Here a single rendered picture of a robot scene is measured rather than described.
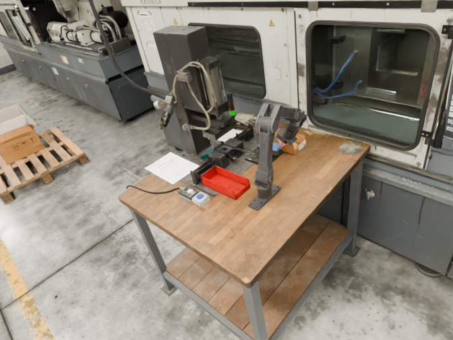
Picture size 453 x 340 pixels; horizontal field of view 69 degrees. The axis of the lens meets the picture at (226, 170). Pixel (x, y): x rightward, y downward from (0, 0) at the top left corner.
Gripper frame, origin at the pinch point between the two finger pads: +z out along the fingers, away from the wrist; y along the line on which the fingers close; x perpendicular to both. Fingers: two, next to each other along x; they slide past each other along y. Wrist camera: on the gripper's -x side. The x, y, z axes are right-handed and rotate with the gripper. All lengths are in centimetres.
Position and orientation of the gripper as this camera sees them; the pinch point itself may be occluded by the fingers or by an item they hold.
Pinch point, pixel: (280, 146)
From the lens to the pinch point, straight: 189.3
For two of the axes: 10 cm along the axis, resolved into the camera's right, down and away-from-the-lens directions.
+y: -7.4, -6.3, 2.3
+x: -6.3, 5.3, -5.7
